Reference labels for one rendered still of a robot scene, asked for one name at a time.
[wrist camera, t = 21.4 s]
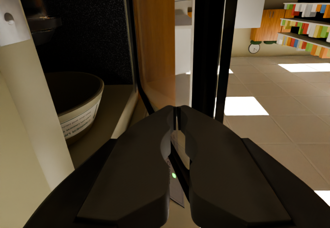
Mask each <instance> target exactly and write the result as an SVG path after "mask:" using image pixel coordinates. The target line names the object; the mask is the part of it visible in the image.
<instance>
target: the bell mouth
mask: <svg viewBox="0 0 330 228"><path fill-rule="evenodd" d="M44 75H45V79H46V82H47V85H48V88H49V91H50V94H51V97H52V100H53V104H54V107H55V109H68V110H66V111H64V112H61V113H58V114H57V117H58V120H59V123H60V125H61V128H62V132H63V135H64V138H65V141H66V144H67V146H69V145H71V144H73V143H74V142H76V141H77V140H79V139H80V138H81V137H83V136H84V135H85V134H86V133H87V132H88V131H89V130H90V128H91V127H92V125H93V123H94V119H95V117H96V114H97V111H98V107H99V104H100V100H101V96H102V92H103V89H104V82H103V80H102V79H101V78H99V77H97V76H95V75H93V74H89V73H85V72H73V71H64V72H49V73H44Z"/></svg>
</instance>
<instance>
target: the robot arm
mask: <svg viewBox="0 0 330 228"><path fill-rule="evenodd" d="M176 117H177V122H178V130H181V132H182V133H183V134H184V135H185V153H186V155H187V156H188V157H189V158H190V159H191V161H192V163H191V165H190V181H189V200H190V208H191V216H192V220H193V222H194V223H195V224H196V225H197V226H199V227H200V228H330V206H329V205H328V204H327V203H326V202H325V201H324V200H323V199H322V198H321V197H320V196H319V195H318V194H317V193H316V192H315V191H314V190H312V189H311V188H310V187H309V186H308V185H307V184H306V183H304V182H303V181H302V180H301V179H299V178H298V177H297V176H296V175H294V174H293V173H292V172H291V171H289V170H288V169H287V168H286V167H285V166H283V165H282V164H281V163H280V162H278V161H277V160H276V159H275V158H273V157H272V156H271V155H269V154H268V153H267V152H266V151H264V150H263V149H262V148H261V147H259V146H258V145H257V144H255V143H254V142H253V141H252V140H250V139H249V138H240V137H239V136H238V135H237V134H236V133H234V132H233V131H232V130H231V129H229V128H228V127H227V126H225V125H224V124H222V123H220V122H219V121H217V120H215V119H213V118H211V117H209V116H207V115H205V114H203V113H201V112H199V111H197V110H195V109H193V108H191V107H189V106H187V105H182V106H178V107H176V106H172V105H167V106H165V107H163V108H161V109H160V110H158V111H156V112H154V113H152V114H151V115H149V116H147V117H145V118H143V119H142V120H140V121H138V122H137V123H135V124H134V125H132V126H131V127H130V128H128V129H127V130H126V131H125V132H124V133H122V134H121V135H120V136H119V137H118V138H117V139H109V140H108V141H107V142H106V143H105V144H104V145H102V146H101V147H100V148H99V149H98V150H97V151H96V152H94V153H93V154H92V155H91V156H90V157H89V158H88V159H86V160H85V161H84V162H83V163H82V164H81V165H80V166H79V167H77V168H76V169H75V170H74V171H73V172H72V173H71V174H69V175H68V176H67V177H66V178H65V179H64V180H63V181H62V182H61V183H60V184H59V185H58V186H57V187H55V188H54V190H53V191H52V192H51V193H50V194H49V195H48V196H47V197H46V198H45V199H44V200H43V202H42V203H41V204H40V205H39V206H38V208H37V209H36V210H35V212H34V213H33V214H32V216H31V217H30V218H29V220H28V221H27V222H26V224H25V225H24V227H23V228H160V227H161V226H163V225H164V224H165V223H166V222H167V220H168V217H169V201H170V188H169V166H168V164H167V162H166V161H165V160H166V158H167V157H168V156H169V155H170V153H171V146H170V135H171V133H172V132H173V131H174V130H176Z"/></svg>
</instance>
